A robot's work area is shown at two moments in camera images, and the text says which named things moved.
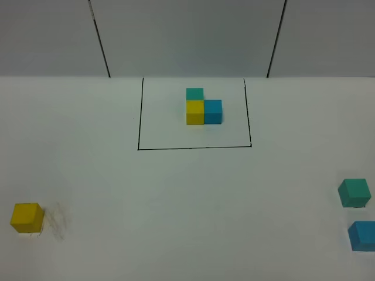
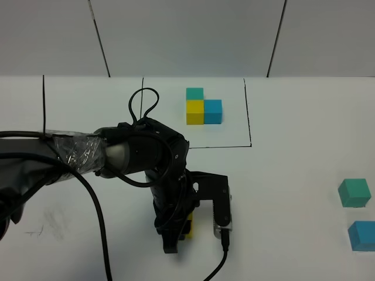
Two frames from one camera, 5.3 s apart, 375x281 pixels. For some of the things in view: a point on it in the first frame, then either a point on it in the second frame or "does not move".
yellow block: x=27 y=218 → x=191 y=233
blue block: x=361 y=235 does not move
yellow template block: x=195 y=112 does not move
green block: x=354 y=192 does not move
